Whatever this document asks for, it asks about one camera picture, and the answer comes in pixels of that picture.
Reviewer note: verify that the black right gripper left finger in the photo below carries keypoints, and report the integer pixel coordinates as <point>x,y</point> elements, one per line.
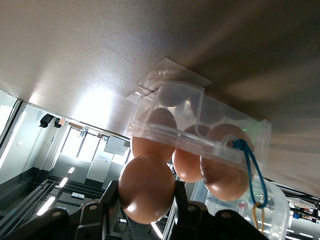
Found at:
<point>95,217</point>

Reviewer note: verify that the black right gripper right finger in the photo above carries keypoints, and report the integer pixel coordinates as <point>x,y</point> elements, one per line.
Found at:
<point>197,222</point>

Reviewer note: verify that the brown egg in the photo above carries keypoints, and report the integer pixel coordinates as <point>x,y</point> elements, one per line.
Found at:
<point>152,148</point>
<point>187,168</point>
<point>225,181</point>
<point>146,188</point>

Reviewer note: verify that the clear plastic egg box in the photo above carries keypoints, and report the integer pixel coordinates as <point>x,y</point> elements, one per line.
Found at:
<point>175,140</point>

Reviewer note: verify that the yellow rubber band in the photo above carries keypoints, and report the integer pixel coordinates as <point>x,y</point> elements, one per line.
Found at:
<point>255,217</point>

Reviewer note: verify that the white paper sign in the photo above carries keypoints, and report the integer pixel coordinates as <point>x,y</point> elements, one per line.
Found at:
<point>115,147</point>

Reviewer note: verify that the black wall device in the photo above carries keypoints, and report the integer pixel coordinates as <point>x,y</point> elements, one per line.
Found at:
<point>46,120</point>

